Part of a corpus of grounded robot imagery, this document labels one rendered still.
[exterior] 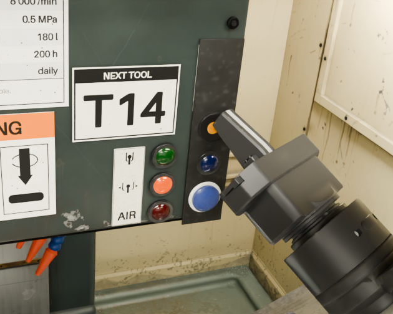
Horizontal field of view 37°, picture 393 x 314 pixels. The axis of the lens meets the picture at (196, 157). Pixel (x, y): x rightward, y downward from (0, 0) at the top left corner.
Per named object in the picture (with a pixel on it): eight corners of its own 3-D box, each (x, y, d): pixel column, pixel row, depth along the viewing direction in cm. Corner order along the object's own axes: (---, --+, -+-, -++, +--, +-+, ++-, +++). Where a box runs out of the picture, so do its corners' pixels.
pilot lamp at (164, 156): (175, 166, 57) (177, 146, 56) (154, 168, 57) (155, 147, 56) (173, 163, 58) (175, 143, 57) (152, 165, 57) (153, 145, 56)
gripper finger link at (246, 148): (229, 105, 55) (273, 154, 54) (213, 126, 57) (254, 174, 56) (219, 109, 54) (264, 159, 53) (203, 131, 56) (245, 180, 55)
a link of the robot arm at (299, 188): (324, 116, 56) (413, 210, 54) (269, 173, 63) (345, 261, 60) (252, 155, 47) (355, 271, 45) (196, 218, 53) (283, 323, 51)
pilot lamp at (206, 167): (218, 173, 60) (221, 154, 59) (198, 175, 59) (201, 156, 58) (216, 170, 60) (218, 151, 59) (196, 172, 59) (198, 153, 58)
